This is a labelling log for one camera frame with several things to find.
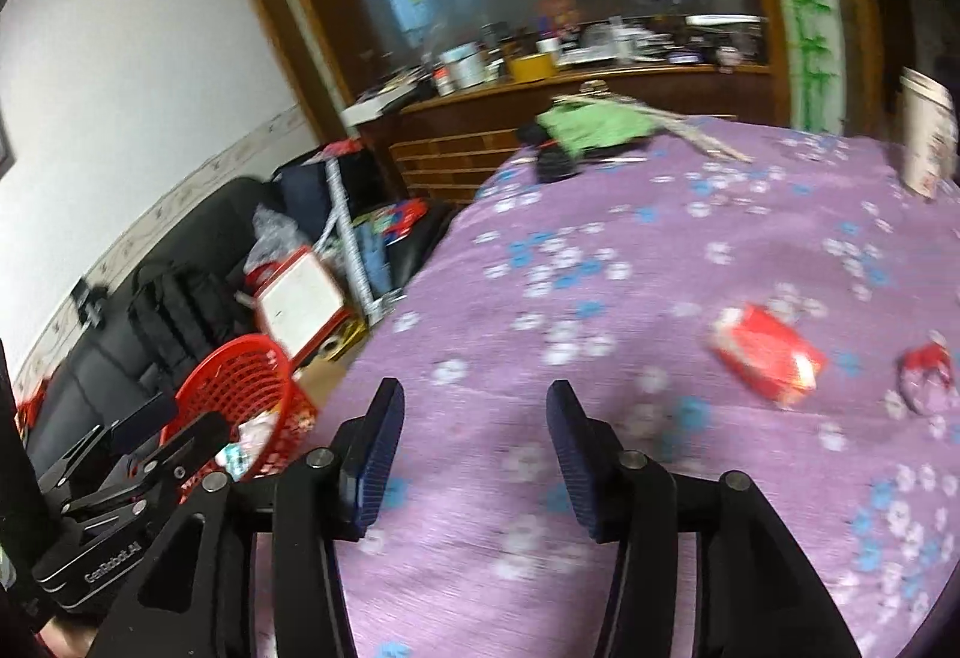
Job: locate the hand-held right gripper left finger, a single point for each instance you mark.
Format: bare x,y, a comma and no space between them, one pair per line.
373,459

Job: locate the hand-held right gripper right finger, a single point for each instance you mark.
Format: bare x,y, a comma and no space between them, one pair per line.
574,467

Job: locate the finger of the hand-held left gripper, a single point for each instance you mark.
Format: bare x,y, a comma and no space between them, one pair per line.
142,421
193,437

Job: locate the red mesh plastic basket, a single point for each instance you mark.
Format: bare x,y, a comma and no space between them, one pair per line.
225,365

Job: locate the red snack packet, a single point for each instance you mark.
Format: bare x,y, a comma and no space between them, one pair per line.
765,354

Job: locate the cardboard box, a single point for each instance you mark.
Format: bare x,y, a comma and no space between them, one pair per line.
326,369

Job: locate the black backpack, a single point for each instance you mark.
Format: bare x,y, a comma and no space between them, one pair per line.
180,316

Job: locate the red cloth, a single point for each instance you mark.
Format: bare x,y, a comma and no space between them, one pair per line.
30,406

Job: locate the red framed white board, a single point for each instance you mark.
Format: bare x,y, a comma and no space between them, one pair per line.
300,301

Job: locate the purple floral blanket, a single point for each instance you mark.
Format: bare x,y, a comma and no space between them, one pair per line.
600,268

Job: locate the blue cloth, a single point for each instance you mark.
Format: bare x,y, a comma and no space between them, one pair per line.
371,256

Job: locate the black leather sofa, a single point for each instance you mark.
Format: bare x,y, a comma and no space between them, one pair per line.
217,223

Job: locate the clear plastic bag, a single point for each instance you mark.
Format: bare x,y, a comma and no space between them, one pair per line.
274,234

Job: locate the white metal pole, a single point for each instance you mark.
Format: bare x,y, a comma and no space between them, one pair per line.
349,238

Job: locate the red colourful package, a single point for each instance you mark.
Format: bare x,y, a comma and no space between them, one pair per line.
397,219

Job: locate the navy bag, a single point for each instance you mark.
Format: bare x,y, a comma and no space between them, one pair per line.
307,193

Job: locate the black pouch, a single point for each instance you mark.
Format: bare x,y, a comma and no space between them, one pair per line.
555,166

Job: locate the black cloth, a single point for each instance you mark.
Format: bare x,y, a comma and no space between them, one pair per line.
532,136

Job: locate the green cloth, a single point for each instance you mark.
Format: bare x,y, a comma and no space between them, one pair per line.
592,125

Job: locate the bundle of thin sticks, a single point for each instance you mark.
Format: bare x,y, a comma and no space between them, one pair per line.
697,136

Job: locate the flat white box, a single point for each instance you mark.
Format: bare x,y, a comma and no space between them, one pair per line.
375,106

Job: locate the red white crumpled wrapper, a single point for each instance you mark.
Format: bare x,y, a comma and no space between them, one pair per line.
926,373

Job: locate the yellow tape roll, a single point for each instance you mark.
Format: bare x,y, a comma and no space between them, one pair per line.
532,67

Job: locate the printed paper cup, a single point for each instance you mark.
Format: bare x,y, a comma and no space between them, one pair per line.
926,133

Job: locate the green bamboo painted panel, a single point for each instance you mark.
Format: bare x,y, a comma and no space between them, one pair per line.
806,5

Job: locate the black wall holder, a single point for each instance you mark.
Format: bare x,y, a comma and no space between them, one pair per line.
90,305

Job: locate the dark window frame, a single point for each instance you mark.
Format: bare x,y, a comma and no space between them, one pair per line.
6,148

